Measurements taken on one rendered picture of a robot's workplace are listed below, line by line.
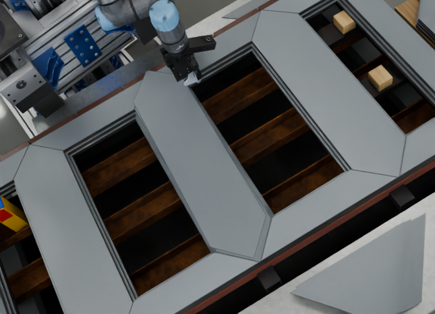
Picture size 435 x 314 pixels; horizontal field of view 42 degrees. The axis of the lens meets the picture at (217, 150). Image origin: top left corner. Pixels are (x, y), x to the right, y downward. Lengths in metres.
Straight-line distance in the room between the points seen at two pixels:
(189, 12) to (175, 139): 1.53
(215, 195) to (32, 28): 0.91
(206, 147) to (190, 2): 1.64
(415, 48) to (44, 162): 1.21
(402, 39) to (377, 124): 0.31
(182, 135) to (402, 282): 0.76
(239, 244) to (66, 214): 0.54
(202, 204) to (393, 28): 0.81
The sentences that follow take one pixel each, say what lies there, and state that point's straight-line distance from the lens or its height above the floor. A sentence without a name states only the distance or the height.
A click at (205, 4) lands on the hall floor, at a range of 3.22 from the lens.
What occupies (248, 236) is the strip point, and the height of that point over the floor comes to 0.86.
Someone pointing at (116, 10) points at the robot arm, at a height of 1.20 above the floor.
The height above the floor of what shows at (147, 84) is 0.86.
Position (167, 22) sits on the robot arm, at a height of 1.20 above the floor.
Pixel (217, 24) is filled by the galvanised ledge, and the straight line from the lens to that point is 2.21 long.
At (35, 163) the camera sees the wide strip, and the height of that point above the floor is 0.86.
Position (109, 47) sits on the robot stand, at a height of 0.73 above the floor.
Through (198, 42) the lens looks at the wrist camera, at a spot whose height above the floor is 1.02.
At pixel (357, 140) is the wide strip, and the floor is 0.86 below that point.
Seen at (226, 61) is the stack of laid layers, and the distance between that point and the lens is 1.90.
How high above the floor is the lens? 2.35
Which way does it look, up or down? 61 degrees down
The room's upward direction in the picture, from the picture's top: 25 degrees counter-clockwise
